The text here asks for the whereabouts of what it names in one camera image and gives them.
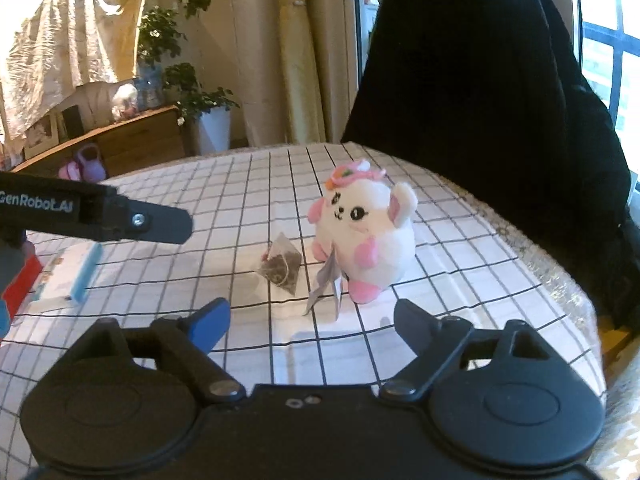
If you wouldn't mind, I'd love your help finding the white pink plush toy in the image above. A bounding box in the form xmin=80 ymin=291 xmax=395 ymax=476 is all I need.
xmin=301 ymin=158 xmax=420 ymax=317

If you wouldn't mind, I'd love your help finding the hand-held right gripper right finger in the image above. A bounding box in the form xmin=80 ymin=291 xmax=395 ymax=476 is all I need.
xmin=379 ymin=298 xmax=554 ymax=407

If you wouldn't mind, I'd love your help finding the pyramid tea bag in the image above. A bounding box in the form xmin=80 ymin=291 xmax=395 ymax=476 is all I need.
xmin=251 ymin=232 xmax=304 ymax=295

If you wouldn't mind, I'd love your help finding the wooden sideboard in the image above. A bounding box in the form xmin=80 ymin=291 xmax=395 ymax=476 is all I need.
xmin=9 ymin=104 xmax=187 ymax=182

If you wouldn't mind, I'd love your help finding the beige curtain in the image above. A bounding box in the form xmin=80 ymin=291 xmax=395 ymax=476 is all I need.
xmin=276 ymin=0 xmax=360 ymax=147

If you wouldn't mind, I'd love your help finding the white plant pot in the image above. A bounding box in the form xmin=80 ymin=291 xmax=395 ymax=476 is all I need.
xmin=197 ymin=107 xmax=234 ymax=155

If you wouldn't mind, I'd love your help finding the purple kettlebell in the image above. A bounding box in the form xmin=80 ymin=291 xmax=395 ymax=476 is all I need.
xmin=74 ymin=142 xmax=109 ymax=184

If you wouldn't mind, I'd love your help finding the window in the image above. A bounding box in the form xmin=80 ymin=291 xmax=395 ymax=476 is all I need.
xmin=570 ymin=0 xmax=640 ymax=153

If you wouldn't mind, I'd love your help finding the white crinkled wall cloth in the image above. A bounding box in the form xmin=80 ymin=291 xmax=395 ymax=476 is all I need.
xmin=0 ymin=0 xmax=152 ymax=143

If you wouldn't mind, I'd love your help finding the green leafy houseplant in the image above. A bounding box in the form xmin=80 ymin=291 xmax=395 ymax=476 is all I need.
xmin=136 ymin=0 xmax=242 ymax=127

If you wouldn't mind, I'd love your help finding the blue patterned vase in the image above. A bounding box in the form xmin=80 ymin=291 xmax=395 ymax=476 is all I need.
xmin=135 ymin=62 xmax=164 ymax=110

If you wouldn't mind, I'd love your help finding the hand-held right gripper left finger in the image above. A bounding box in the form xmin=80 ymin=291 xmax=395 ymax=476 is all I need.
xmin=69 ymin=297 xmax=247 ymax=406

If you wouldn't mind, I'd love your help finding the person in black clothes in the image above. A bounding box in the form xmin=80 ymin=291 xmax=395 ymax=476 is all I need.
xmin=340 ymin=0 xmax=635 ymax=333

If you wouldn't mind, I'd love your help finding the white box with teal edge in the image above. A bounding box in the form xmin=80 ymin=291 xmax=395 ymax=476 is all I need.
xmin=29 ymin=241 xmax=104 ymax=312

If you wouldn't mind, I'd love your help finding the black speaker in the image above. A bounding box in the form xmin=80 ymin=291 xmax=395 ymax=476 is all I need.
xmin=62 ymin=105 xmax=86 ymax=138

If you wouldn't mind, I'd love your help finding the white pink stuffed bundle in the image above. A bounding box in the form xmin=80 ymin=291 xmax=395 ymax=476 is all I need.
xmin=110 ymin=83 xmax=139 ymax=122

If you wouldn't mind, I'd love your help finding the red cardboard box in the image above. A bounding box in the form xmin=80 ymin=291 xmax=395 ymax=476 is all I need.
xmin=0 ymin=251 xmax=44 ymax=322

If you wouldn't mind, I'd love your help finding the white checked tablecloth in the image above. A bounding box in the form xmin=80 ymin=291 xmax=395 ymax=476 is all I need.
xmin=0 ymin=142 xmax=609 ymax=480

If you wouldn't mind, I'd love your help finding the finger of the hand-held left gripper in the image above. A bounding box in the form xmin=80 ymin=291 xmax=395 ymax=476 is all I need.
xmin=112 ymin=199 xmax=194 ymax=246

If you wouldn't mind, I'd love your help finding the white picture frame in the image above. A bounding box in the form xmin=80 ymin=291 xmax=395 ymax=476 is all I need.
xmin=22 ymin=112 xmax=60 ymax=158

